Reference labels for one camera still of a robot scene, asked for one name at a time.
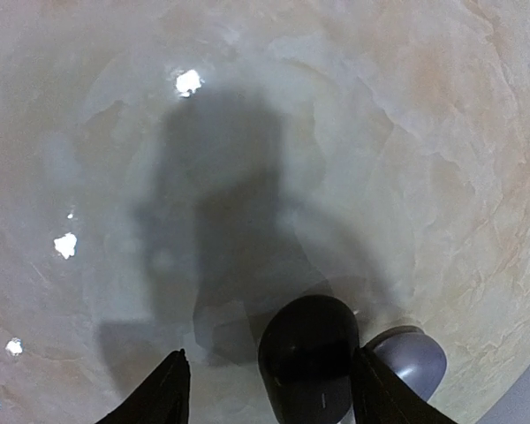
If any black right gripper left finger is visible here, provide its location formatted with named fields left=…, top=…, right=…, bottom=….
left=97, top=349, right=191, bottom=424

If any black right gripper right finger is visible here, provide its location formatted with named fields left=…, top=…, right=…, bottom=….
left=352, top=348, right=456, bottom=424

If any black oval charging case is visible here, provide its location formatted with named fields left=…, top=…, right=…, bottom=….
left=258, top=295, right=360, bottom=424

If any lavender oval charging case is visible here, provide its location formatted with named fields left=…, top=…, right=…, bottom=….
left=365, top=325, right=447, bottom=401

